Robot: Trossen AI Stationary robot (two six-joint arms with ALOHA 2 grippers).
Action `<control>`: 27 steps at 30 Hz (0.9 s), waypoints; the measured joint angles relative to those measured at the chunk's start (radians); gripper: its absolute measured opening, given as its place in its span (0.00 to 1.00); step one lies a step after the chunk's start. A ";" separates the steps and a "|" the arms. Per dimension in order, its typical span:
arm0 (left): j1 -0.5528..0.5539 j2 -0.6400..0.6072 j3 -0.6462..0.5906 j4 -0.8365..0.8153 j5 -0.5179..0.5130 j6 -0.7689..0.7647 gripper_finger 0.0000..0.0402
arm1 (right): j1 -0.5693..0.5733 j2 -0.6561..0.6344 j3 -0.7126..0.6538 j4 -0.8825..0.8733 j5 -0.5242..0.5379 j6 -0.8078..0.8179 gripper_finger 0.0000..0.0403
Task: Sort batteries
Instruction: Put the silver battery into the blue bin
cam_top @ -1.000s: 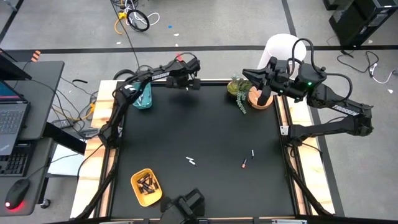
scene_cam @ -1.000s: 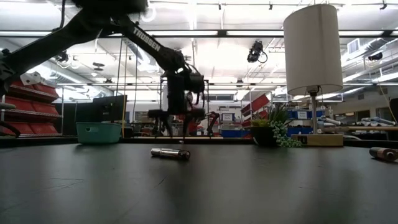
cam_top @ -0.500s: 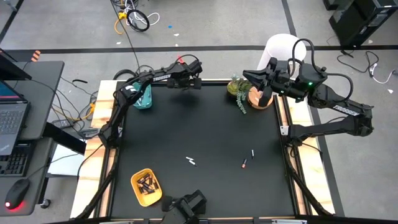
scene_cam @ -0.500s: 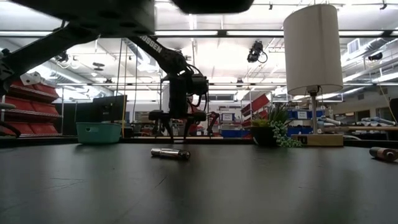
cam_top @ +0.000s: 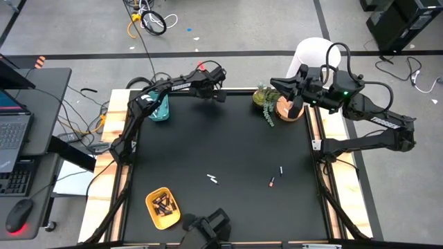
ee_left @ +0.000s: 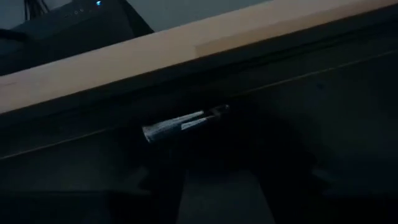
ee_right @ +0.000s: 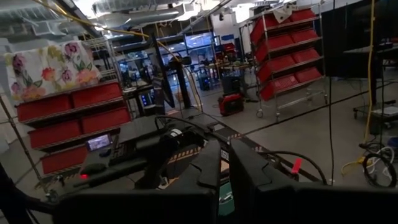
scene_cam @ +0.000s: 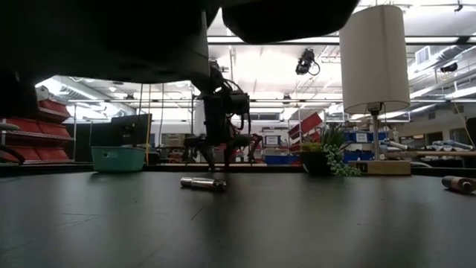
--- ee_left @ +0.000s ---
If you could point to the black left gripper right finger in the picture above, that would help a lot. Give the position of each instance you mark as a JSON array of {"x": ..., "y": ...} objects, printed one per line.
[{"x": 289, "y": 193}]

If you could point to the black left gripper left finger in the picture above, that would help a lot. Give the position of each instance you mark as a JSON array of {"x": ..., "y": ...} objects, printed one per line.
[{"x": 164, "y": 186}]

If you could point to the dark equipment with blue light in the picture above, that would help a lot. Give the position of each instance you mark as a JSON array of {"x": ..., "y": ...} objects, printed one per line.
[{"x": 68, "y": 28}]

